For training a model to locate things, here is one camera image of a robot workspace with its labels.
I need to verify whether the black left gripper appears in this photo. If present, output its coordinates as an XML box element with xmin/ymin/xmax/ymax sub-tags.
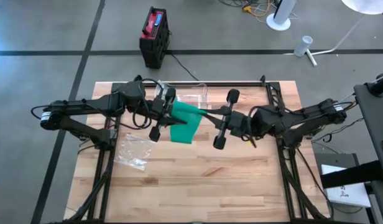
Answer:
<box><xmin>149</xmin><ymin>86</ymin><xmax>188</xmax><ymax>143</ymax></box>

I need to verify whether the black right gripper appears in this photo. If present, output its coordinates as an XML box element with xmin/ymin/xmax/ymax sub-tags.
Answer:
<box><xmin>203</xmin><ymin>88</ymin><xmax>252</xmax><ymax>150</ymax></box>

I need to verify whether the teal green bandage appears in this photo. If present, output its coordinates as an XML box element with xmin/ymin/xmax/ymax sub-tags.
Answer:
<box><xmin>169</xmin><ymin>101</ymin><xmax>208</xmax><ymax>145</ymax></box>

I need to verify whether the clear plastic container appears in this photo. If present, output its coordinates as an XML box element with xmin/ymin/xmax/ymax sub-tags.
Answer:
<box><xmin>154</xmin><ymin>81</ymin><xmax>210</xmax><ymax>110</ymax></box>

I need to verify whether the clear plastic bag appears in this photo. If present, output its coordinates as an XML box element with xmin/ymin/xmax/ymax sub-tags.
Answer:
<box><xmin>113</xmin><ymin>133</ymin><xmax>155</xmax><ymax>171</ymax></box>

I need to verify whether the red and black battery box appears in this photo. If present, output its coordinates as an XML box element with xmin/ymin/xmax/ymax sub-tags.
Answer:
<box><xmin>139</xmin><ymin>6</ymin><xmax>171</xmax><ymax>69</ymax></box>

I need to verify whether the white cylinder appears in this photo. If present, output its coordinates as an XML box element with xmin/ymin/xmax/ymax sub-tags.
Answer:
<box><xmin>293</xmin><ymin>35</ymin><xmax>313</xmax><ymax>58</ymax></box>

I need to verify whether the grey flat box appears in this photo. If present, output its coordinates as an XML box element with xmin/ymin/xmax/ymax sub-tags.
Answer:
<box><xmin>314</xmin><ymin>152</ymin><xmax>360</xmax><ymax>175</ymax></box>

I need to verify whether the white box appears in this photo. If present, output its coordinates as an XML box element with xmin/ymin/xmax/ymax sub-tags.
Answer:
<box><xmin>321</xmin><ymin>164</ymin><xmax>372</xmax><ymax>208</ymax></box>

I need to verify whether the dark grey side table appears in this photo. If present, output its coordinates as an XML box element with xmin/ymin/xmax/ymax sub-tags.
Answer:
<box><xmin>353</xmin><ymin>73</ymin><xmax>383</xmax><ymax>224</ymax></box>

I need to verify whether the white floor lamp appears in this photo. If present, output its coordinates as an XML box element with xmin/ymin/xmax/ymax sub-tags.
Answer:
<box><xmin>283</xmin><ymin>0</ymin><xmax>383</xmax><ymax>68</ymax></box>

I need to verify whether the black metal table frame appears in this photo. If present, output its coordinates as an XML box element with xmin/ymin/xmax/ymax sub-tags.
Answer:
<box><xmin>54</xmin><ymin>74</ymin><xmax>335</xmax><ymax>224</ymax></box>

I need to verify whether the black floor cable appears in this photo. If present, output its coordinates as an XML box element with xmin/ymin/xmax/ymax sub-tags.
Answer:
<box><xmin>168</xmin><ymin>52</ymin><xmax>200</xmax><ymax>82</ymax></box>

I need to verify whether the yellow cable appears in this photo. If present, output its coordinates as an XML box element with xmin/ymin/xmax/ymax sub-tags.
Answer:
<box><xmin>242</xmin><ymin>0</ymin><xmax>272</xmax><ymax>18</ymax></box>

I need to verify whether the white pedestal fan stand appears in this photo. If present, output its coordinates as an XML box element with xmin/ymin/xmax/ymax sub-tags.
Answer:
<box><xmin>265</xmin><ymin>0</ymin><xmax>300</xmax><ymax>31</ymax></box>

